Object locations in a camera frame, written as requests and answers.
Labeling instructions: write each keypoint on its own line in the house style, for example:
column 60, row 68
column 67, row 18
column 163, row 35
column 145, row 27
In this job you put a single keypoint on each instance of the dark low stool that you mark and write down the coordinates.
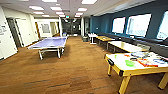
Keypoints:
column 85, row 38

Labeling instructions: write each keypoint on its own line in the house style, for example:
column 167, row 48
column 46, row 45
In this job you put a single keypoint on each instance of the small white folding table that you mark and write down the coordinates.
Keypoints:
column 92, row 34

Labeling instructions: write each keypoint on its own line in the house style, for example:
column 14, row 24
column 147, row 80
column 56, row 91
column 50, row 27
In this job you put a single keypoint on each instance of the green exit sign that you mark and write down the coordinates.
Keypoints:
column 67, row 16

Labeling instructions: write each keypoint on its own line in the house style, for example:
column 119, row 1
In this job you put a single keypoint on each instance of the blue ping pong table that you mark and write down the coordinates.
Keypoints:
column 48, row 42

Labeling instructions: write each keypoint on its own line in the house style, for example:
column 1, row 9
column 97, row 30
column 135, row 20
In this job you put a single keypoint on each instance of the rectangular ceiling light panel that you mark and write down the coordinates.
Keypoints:
column 56, row 8
column 49, row 1
column 82, row 9
column 89, row 1
column 36, row 8

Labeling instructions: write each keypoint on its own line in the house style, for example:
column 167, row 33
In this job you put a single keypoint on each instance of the yellow air hockey table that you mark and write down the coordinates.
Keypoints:
column 123, row 68

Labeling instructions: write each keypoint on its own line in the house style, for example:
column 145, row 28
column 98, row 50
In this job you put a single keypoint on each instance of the red board game box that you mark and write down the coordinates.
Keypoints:
column 146, row 62

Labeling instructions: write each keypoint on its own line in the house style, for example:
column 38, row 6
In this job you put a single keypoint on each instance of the dark window bench seat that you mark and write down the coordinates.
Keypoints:
column 150, row 41

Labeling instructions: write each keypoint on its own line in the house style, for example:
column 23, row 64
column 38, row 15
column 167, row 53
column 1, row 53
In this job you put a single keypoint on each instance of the grey corridor door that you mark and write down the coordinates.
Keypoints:
column 14, row 31

